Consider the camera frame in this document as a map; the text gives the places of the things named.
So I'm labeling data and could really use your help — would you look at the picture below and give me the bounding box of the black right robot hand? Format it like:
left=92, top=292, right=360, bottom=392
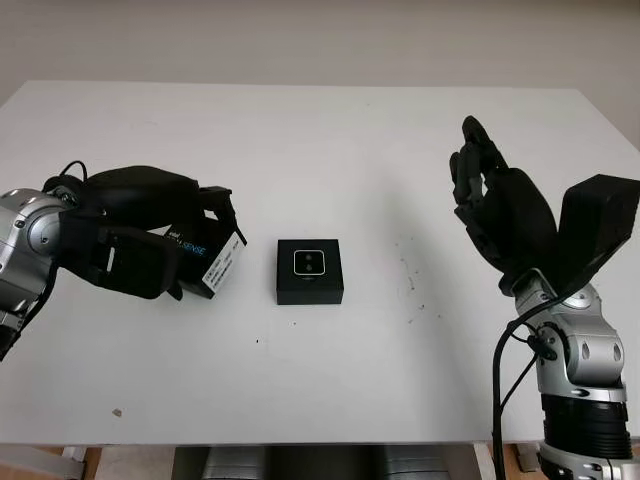
left=448, top=115, right=562, bottom=297

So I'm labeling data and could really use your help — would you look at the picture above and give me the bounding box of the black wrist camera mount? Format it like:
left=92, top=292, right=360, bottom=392
left=88, top=223, right=182, bottom=302
left=556, top=173, right=640, bottom=302

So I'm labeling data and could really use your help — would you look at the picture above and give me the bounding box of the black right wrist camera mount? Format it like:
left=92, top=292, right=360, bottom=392
left=556, top=173, right=640, bottom=302

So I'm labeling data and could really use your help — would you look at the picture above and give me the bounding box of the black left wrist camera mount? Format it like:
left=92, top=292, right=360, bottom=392
left=88, top=223, right=182, bottom=302

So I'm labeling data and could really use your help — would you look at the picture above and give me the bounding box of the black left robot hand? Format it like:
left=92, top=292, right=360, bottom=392
left=79, top=163, right=249, bottom=244

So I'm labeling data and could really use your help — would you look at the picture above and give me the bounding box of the black camera box base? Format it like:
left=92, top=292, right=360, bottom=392
left=274, top=238, right=347, bottom=307

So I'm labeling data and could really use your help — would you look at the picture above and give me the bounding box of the small silver cube camera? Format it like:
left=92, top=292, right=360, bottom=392
left=292, top=249, right=328, bottom=277

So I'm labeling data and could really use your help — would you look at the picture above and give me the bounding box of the black box lid with label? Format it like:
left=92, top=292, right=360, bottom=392
left=153, top=218, right=249, bottom=302

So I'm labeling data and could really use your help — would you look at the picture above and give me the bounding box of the dark grey robot body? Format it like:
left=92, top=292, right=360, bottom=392
left=173, top=441, right=477, bottom=480

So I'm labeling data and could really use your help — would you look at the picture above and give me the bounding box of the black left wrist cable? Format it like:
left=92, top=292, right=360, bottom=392
left=41, top=158, right=90, bottom=192

